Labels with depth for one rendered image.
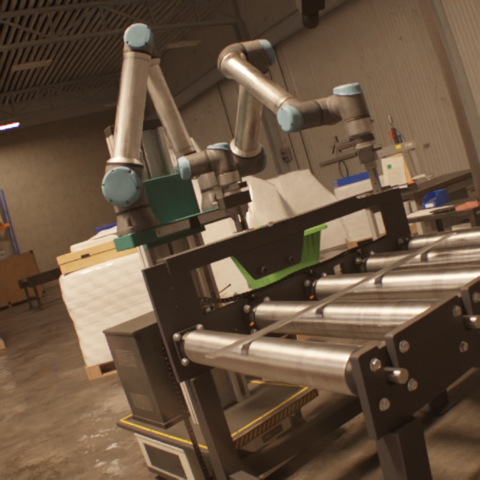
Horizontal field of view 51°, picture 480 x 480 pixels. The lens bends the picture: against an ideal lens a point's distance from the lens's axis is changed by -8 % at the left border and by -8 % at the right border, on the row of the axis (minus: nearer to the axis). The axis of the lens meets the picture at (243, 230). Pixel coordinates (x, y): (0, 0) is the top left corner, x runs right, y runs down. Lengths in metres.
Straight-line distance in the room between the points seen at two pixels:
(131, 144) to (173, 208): 0.53
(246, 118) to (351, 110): 0.82
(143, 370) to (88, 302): 2.76
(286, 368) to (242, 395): 1.46
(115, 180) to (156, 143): 0.64
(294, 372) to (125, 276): 4.07
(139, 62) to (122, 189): 0.51
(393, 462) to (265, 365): 0.43
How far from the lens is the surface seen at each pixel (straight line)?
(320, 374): 1.23
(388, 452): 1.20
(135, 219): 2.24
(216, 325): 1.95
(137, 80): 2.16
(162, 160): 2.65
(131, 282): 5.27
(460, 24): 13.24
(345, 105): 1.71
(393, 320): 1.44
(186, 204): 2.57
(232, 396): 2.80
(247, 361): 1.48
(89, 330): 5.40
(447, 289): 1.67
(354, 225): 8.87
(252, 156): 2.55
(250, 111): 2.40
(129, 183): 2.06
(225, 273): 5.83
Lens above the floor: 1.29
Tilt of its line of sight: 3 degrees down
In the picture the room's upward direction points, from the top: 16 degrees counter-clockwise
